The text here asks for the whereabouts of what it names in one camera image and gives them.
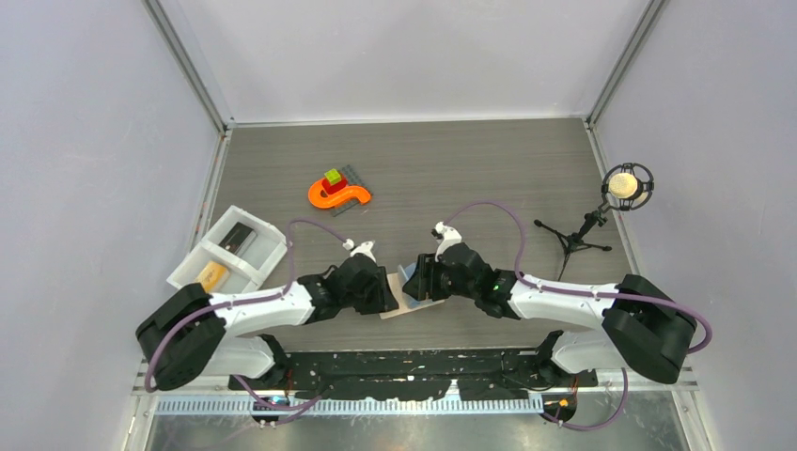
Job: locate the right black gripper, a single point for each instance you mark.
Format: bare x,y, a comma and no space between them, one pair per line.
416,286

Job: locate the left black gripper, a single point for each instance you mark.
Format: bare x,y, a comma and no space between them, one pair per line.
382,300

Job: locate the tan card holder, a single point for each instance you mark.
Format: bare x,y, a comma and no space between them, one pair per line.
406,304

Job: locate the black credit card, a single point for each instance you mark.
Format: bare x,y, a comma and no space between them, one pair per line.
238,239

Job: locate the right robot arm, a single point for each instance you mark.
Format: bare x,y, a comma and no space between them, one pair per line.
621,327

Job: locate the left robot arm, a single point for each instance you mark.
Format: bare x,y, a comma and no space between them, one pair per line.
195,333

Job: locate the orange card in tray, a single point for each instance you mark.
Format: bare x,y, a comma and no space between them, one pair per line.
212,276

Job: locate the orange curved toy track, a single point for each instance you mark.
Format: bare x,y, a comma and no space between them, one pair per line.
318,199

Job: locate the red toy block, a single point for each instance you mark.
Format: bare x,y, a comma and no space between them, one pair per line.
329,190

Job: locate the grey studded baseplate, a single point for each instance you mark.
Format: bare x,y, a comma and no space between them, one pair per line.
353,179

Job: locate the green toy block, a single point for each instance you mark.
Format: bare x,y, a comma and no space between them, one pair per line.
333,177

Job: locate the white divided tray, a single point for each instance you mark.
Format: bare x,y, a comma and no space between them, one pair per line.
248,271

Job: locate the microphone on tripod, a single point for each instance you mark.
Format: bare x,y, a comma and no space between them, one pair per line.
625,187

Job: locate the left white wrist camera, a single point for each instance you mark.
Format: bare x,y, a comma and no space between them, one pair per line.
364,248

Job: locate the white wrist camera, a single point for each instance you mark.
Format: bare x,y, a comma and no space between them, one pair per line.
364,248
446,237

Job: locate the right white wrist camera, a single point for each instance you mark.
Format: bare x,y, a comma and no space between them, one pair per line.
446,237

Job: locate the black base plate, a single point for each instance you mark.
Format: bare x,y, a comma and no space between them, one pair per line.
415,375

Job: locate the white slotted cable duct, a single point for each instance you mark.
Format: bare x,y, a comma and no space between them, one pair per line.
449,404

